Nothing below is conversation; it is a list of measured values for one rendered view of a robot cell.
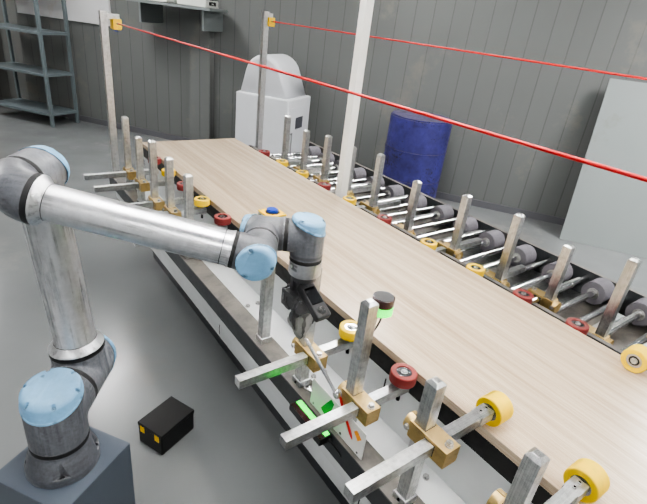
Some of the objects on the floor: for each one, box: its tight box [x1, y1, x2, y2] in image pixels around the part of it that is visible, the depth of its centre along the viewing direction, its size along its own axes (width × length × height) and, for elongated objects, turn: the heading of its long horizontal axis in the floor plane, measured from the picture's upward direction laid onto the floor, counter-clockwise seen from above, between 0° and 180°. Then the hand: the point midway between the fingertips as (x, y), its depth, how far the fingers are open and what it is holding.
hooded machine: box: [235, 54, 311, 157], centre depth 566 cm, size 71×63×138 cm
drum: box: [382, 110, 452, 198], centre depth 525 cm, size 67×70×101 cm
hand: (301, 336), depth 138 cm, fingers closed
